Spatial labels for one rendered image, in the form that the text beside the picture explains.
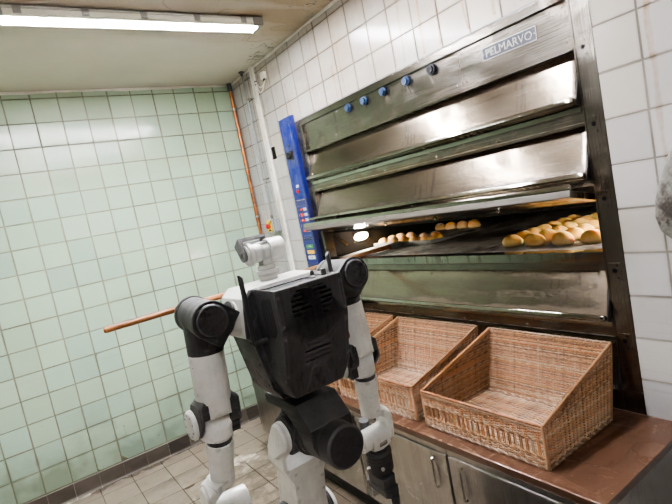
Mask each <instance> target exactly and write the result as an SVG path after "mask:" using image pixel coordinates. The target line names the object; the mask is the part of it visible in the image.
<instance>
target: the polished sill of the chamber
mask: <svg viewBox="0 0 672 504"><path fill-rule="evenodd" d="M361 259H362V260H364V262H365V263H366V265H393V264H498V263H602V262H604V256H603V249H577V250H546V251H516V252H485V253H454V254H424V255H393V256H364V257H361Z"/></svg>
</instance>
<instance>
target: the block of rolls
mask: <svg viewBox="0 0 672 504"><path fill-rule="evenodd" d="M577 240H580V241H581V242H582V243H585V244H593V243H602V242H601V235H600V228H599V222H598V215H597V213H593V214H591V215H586V216H583V217H582V216H580V215H577V214H572V215H569V216H568V217H567V218H560V219H558V220H557V221H550V222H548V223H547V224H542V225H539V226H537V227H532V228H529V229H527V230H523V231H520V232H518V233H517V234H516V235H514V234H511V235H508V236H506V237H505V238H504V239H503V241H502V244H503V246H504V247H516V246H521V245H523V243H524V245H525V246H527V247H535V246H542V245H545V244H546V242H552V243H553V244H554V245H568V244H573V243H574V242H575V241H577Z"/></svg>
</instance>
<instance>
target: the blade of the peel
mask: <svg viewBox="0 0 672 504"><path fill-rule="evenodd" d="M466 233H469V232H461V233H448V234H442V235H443V237H442V238H437V239H432V240H420V241H404V242H401V243H402V246H411V245H429V244H434V243H437V242H440V241H444V240H447V239H450V238H453V237H456V236H460V235H463V234H466ZM389 243H393V242H389ZM389 243H374V248H375V247H381V246H384V245H388V244H389Z"/></svg>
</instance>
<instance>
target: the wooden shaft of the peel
mask: <svg viewBox="0 0 672 504"><path fill-rule="evenodd" d="M388 249H391V245H390V244H388V245H384V246H381V247H378V248H374V249H371V250H367V251H364V252H360V253H357V254H353V255H350V256H347V257H343V258H340V259H345V258H348V257H359V258H361V257H364V256H368V255H371V254H374V253H378V252H381V251H384V250H388ZM317 267H318V265H316V266H312V267H309V268H305V269H302V270H316V268H317ZM224 294H225V292H223V293H219V294H216V295H212V296H209V297H206V298H205V299H207V300H214V301H217V300H220V299H222V297H223V295H224ZM175 308H176V306H175V307H171V308H168V309H164V310H161V311H157V312H154V313H151V314H147V315H144V316H140V317H137V318H133V319H130V320H126V321H123V322H120V323H116V324H113V325H109V326H106V327H104V328H103V331H104V333H109V332H113V331H116V330H119V329H123V328H126V327H129V326H133V325H136V324H139V323H143V322H146V321H149V320H153V319H156V318H159V317H163V316H166V315H170V314H173V313H174V312H175Z"/></svg>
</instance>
